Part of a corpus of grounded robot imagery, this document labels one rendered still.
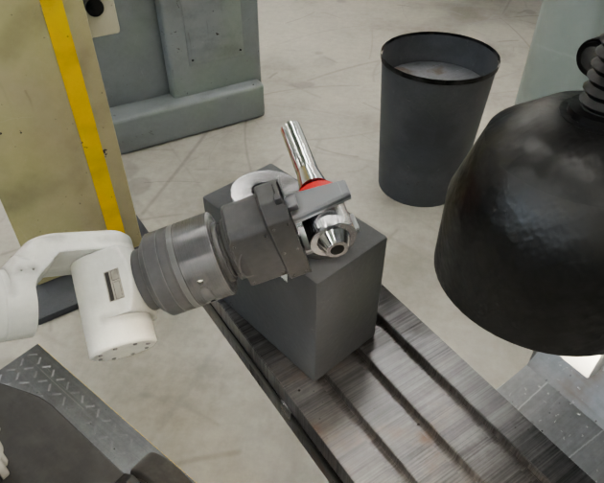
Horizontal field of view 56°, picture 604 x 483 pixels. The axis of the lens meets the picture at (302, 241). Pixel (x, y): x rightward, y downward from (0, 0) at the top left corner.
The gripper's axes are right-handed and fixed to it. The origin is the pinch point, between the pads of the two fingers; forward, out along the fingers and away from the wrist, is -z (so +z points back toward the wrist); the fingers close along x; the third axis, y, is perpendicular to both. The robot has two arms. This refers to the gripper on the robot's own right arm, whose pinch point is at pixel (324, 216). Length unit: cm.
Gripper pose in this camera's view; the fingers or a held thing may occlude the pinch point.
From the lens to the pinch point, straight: 57.3
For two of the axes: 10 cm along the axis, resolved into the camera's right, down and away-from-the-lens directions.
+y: -2.5, -7.5, 6.2
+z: -9.4, 3.3, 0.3
